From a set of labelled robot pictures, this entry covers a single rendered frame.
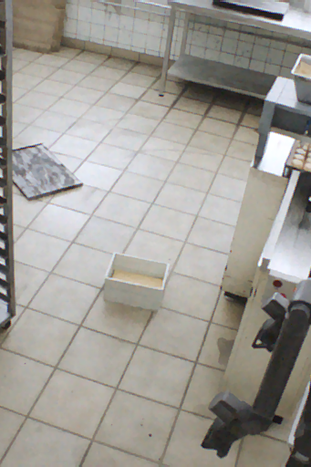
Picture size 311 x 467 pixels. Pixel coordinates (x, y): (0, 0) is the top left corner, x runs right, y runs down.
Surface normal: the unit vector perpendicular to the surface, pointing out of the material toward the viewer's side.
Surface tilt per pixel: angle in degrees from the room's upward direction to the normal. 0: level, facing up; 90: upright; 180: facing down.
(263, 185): 90
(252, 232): 90
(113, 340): 0
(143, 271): 90
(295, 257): 0
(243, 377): 90
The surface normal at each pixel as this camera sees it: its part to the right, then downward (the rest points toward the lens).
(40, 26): -0.22, 0.18
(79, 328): 0.13, -0.80
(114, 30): -0.29, 0.54
